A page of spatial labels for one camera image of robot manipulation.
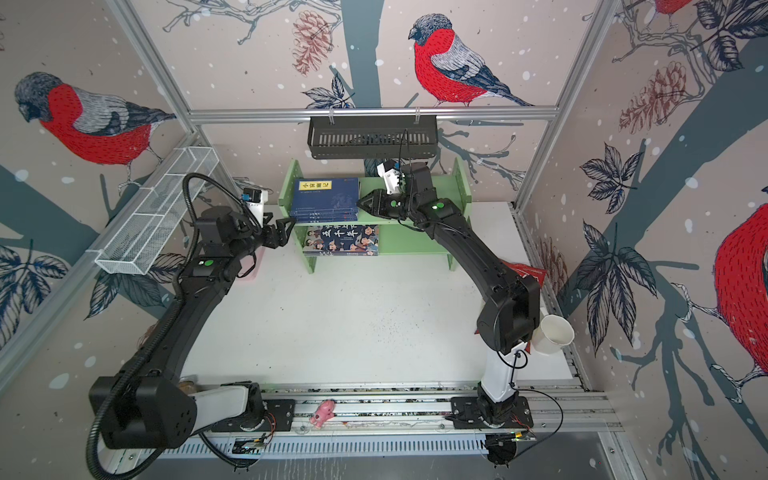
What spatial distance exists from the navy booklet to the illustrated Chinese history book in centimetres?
13

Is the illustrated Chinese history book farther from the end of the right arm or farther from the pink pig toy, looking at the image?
the pink pig toy

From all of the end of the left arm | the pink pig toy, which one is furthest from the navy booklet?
the pink pig toy

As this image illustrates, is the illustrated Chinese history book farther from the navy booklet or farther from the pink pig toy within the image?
the pink pig toy

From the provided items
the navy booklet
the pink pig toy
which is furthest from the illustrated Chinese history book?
the pink pig toy

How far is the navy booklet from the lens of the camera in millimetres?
794

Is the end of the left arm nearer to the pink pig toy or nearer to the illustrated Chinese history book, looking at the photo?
the illustrated Chinese history book

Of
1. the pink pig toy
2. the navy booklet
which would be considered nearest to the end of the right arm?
the navy booklet

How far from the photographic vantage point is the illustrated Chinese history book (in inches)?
36.1

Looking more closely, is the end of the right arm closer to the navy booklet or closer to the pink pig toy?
the navy booklet

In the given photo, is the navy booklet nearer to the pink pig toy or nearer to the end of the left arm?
the end of the left arm

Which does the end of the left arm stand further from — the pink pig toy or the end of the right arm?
the pink pig toy
